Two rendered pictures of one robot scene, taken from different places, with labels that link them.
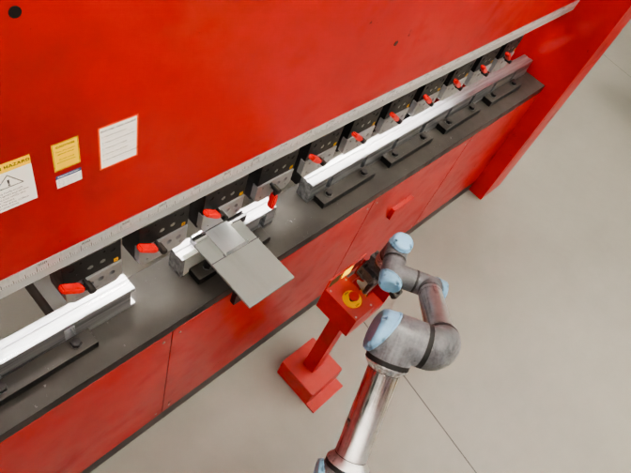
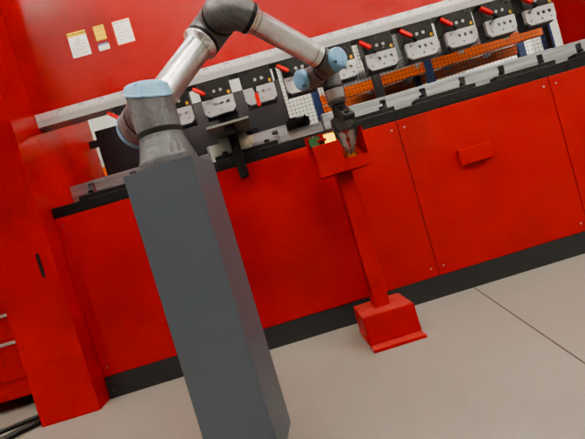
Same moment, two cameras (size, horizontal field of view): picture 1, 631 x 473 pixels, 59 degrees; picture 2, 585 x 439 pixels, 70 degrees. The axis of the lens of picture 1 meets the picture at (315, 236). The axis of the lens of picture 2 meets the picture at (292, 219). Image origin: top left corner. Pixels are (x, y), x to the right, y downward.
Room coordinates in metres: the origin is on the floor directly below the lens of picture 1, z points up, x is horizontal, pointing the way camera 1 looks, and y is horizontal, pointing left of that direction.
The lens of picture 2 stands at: (0.18, -1.55, 0.59)
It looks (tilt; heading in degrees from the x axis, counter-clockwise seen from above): 2 degrees down; 61
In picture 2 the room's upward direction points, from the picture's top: 16 degrees counter-clockwise
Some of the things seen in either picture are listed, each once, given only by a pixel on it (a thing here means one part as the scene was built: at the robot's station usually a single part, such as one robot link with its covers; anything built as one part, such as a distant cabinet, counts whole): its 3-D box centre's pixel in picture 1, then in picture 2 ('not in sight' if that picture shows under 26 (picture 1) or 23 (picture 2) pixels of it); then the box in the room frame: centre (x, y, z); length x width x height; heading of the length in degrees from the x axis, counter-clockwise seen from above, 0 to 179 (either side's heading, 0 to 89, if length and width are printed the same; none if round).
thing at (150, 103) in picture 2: not in sight; (151, 107); (0.48, -0.45, 0.94); 0.13 x 0.12 x 0.14; 95
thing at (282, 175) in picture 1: (268, 168); (258, 87); (1.18, 0.22, 1.18); 0.15 x 0.09 x 0.17; 153
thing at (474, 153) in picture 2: (400, 206); (474, 153); (1.86, -0.31, 0.58); 0.15 x 0.02 x 0.07; 153
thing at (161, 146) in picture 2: not in sight; (165, 150); (0.48, -0.45, 0.82); 0.15 x 0.15 x 0.10
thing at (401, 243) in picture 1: (396, 249); (328, 75); (1.22, -0.26, 1.03); 0.09 x 0.08 x 0.11; 5
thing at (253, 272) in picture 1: (244, 262); (231, 129); (0.95, 0.17, 1.00); 0.26 x 0.18 x 0.01; 63
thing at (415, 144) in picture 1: (407, 148); (443, 95); (1.89, -0.20, 0.89); 0.30 x 0.05 x 0.03; 153
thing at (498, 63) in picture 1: (500, 49); (533, 10); (2.43, -0.41, 1.18); 0.15 x 0.09 x 0.17; 153
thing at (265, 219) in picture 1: (224, 234); (249, 146); (1.07, 0.27, 0.92); 0.39 x 0.06 x 0.10; 153
